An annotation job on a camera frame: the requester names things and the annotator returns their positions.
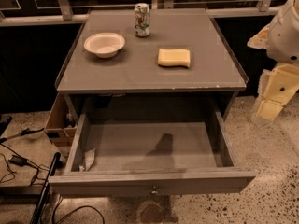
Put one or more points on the black pole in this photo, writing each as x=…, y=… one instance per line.
x=43, y=195

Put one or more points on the yellow sponge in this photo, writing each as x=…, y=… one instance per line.
x=174, y=57

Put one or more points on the cardboard box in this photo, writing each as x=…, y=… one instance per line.
x=58, y=128

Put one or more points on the crumpled white paper scrap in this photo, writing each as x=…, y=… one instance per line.
x=88, y=160

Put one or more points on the green white soda can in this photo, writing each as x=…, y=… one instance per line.
x=142, y=19

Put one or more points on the metal railing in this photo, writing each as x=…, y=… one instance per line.
x=93, y=6

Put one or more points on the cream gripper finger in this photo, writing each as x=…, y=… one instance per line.
x=259, y=41
x=276, y=88

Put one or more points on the grey cabinet with top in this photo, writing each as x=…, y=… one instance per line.
x=135, y=68

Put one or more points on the open grey top drawer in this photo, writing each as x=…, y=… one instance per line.
x=177, y=158

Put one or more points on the metal drawer knob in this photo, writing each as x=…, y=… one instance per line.
x=154, y=191

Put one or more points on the black power adapter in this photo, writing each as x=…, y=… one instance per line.
x=17, y=160

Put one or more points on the white bowl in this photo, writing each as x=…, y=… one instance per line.
x=104, y=45

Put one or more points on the black tool on floor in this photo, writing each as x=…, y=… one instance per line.
x=22, y=133

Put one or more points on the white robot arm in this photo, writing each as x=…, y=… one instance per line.
x=280, y=39

